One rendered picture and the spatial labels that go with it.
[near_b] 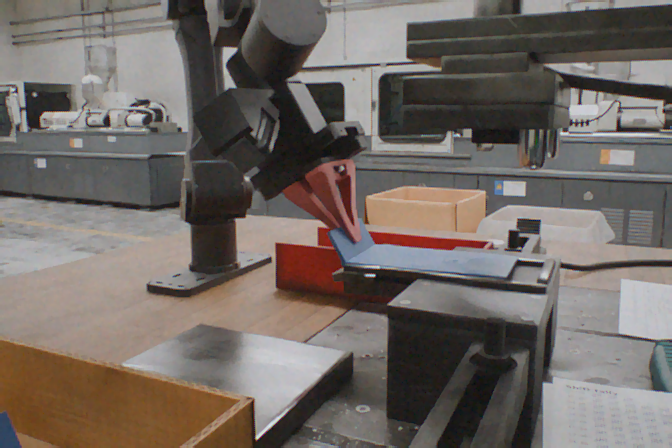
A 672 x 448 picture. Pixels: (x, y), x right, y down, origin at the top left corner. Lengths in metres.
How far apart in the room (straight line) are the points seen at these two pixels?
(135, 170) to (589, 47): 7.16
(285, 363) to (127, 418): 0.14
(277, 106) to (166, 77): 9.34
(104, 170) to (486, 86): 7.54
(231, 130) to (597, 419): 0.31
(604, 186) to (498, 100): 4.56
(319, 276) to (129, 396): 0.38
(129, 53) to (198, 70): 9.72
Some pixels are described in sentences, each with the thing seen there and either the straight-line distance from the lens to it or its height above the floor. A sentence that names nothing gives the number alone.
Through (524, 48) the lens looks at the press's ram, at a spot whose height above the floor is 1.16.
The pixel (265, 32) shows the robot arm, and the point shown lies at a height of 1.18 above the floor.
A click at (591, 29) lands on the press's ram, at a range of 0.41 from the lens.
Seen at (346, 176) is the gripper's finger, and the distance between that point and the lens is 0.53.
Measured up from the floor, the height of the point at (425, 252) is 0.99.
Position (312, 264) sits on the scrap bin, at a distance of 0.69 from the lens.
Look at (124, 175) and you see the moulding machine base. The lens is 7.60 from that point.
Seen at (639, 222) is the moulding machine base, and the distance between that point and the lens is 4.95.
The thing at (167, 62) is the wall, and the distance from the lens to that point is 9.83.
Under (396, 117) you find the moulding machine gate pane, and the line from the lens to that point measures 5.31.
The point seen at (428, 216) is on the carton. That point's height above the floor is 0.65.
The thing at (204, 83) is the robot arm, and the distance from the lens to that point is 0.76.
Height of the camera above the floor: 1.11
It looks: 9 degrees down
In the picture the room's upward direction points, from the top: straight up
